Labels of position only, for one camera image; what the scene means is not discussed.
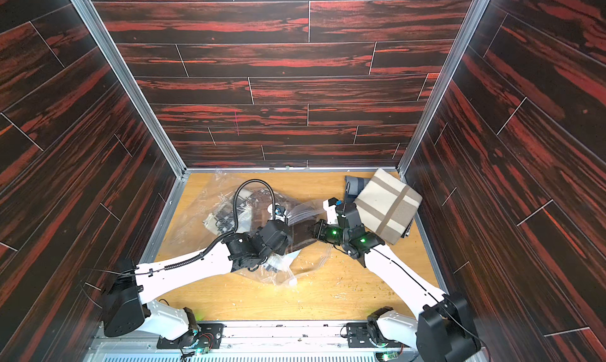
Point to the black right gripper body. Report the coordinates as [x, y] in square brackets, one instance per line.
[350, 215]

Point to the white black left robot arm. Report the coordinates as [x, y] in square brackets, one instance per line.
[132, 304]

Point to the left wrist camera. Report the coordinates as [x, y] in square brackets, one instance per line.
[280, 213]

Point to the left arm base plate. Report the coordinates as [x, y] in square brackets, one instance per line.
[208, 336]

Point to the clear plastic vacuum bag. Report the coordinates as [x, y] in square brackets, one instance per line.
[207, 213]

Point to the blue grey striped scarf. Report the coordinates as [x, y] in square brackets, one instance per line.
[354, 186]

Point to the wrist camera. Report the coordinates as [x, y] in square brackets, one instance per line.
[330, 207]
[280, 213]

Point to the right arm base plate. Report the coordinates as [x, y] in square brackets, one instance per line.
[359, 336]

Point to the cream brown plaid scarf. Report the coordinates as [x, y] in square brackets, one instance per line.
[253, 209]

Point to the dark brown scarf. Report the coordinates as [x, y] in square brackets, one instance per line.
[303, 235]

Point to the cream tan striped scarf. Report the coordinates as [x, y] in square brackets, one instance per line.
[387, 206]

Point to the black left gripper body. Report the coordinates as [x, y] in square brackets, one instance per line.
[282, 248]

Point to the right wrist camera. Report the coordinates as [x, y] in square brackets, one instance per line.
[330, 207]

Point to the aluminium front rail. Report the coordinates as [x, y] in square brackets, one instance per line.
[298, 340]

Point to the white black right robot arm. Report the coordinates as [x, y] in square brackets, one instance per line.
[442, 328]

